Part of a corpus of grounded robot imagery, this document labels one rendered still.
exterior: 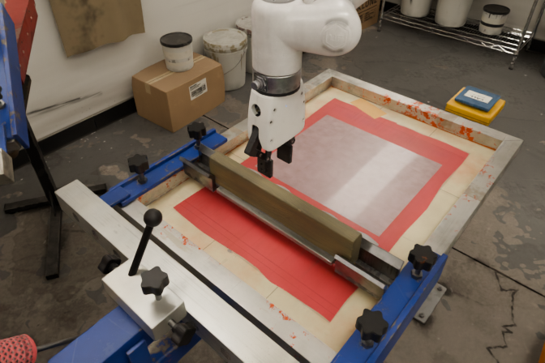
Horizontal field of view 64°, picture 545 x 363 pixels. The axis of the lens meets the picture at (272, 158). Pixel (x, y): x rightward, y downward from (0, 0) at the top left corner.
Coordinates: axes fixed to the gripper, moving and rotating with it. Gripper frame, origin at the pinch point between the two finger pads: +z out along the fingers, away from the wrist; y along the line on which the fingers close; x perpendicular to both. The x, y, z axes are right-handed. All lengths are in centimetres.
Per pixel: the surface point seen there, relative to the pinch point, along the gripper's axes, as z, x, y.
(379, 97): 15, 8, 56
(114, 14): 44, 191, 82
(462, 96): 16, -9, 74
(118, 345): 9.9, -2.8, -36.7
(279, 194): 7.7, -1.4, -0.2
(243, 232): 18.3, 4.0, -4.7
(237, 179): 9.4, 9.0, -1.0
